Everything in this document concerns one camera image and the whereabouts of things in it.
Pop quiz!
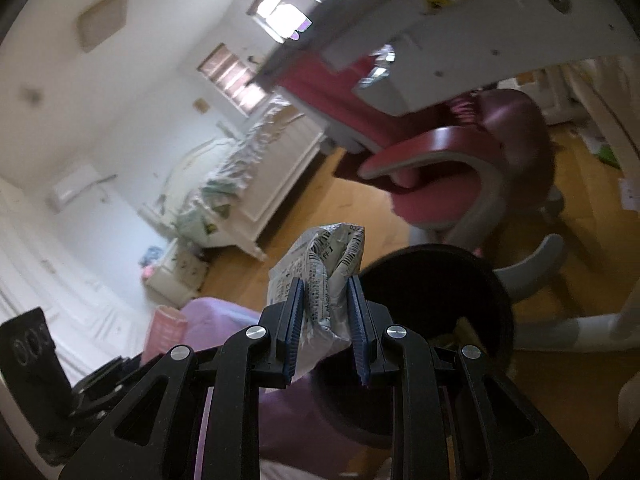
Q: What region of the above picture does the square ceiling lamp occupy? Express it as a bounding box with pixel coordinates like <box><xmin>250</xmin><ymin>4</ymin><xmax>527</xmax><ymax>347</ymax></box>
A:
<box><xmin>75</xmin><ymin>0</ymin><xmax>130</xmax><ymax>53</ymax></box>

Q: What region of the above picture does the black trash bin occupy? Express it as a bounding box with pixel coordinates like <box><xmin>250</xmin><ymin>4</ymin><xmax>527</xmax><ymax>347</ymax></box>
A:
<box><xmin>310</xmin><ymin>244</ymin><xmax>516</xmax><ymax>451</ymax></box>

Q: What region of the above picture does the narrow bright window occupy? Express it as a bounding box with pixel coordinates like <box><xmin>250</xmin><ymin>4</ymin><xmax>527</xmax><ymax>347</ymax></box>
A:
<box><xmin>247</xmin><ymin>0</ymin><xmax>313</xmax><ymax>43</ymax></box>

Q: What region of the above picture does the pink and grey chair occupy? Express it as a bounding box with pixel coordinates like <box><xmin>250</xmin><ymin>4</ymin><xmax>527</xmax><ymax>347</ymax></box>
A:
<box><xmin>275</xmin><ymin>52</ymin><xmax>640</xmax><ymax>353</ymax></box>

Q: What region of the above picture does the white wardrobe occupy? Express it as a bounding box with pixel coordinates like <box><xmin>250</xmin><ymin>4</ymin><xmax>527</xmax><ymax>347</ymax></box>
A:
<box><xmin>0</xmin><ymin>175</ymin><xmax>166</xmax><ymax>356</ymax></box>

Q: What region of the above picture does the pale floral bedding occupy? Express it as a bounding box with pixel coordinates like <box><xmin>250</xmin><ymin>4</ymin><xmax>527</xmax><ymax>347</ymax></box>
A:
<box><xmin>175</xmin><ymin>100</ymin><xmax>306</xmax><ymax>241</ymax></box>

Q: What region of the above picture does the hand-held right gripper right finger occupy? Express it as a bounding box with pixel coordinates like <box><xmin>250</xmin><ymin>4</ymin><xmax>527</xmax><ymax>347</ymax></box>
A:
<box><xmin>346</xmin><ymin>275</ymin><xmax>588</xmax><ymax>480</ymax></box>

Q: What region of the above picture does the white desk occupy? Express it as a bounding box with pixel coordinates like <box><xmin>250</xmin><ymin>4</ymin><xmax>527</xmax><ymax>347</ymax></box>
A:
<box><xmin>255</xmin><ymin>0</ymin><xmax>640</xmax><ymax>211</ymax></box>

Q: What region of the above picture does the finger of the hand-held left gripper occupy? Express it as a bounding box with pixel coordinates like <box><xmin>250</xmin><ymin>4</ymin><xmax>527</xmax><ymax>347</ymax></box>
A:
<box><xmin>70</xmin><ymin>352</ymin><xmax>166</xmax><ymax>421</ymax></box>

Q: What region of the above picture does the large yellow packet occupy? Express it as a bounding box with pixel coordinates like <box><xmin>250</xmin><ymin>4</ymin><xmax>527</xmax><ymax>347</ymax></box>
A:
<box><xmin>430</xmin><ymin>316</ymin><xmax>483</xmax><ymax>348</ymax></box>

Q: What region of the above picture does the window with red blind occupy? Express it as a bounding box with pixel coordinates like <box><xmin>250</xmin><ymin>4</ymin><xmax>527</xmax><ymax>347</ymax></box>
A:
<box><xmin>197</xmin><ymin>42</ymin><xmax>268</xmax><ymax>116</ymax></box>

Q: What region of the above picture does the white air conditioner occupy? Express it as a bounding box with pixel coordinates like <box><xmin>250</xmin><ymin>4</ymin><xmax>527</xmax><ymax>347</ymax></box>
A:
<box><xmin>47</xmin><ymin>164</ymin><xmax>118</xmax><ymax>211</ymax></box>

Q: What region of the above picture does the white nightstand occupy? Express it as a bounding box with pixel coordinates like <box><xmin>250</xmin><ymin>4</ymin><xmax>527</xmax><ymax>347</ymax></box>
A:
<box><xmin>145</xmin><ymin>237</ymin><xmax>211</xmax><ymax>306</ymax></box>

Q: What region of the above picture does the white bed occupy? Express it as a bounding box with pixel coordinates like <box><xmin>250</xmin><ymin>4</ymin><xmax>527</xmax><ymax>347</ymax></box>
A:
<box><xmin>142</xmin><ymin>95</ymin><xmax>326</xmax><ymax>261</ymax></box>

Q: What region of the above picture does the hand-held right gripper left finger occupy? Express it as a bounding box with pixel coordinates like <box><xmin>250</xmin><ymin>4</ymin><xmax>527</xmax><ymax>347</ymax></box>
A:
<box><xmin>57</xmin><ymin>276</ymin><xmax>306</xmax><ymax>480</ymax></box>

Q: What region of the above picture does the pink waste basket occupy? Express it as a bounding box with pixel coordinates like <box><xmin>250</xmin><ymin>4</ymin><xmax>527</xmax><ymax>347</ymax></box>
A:
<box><xmin>142</xmin><ymin>304</ymin><xmax>188</xmax><ymax>367</ymax></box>

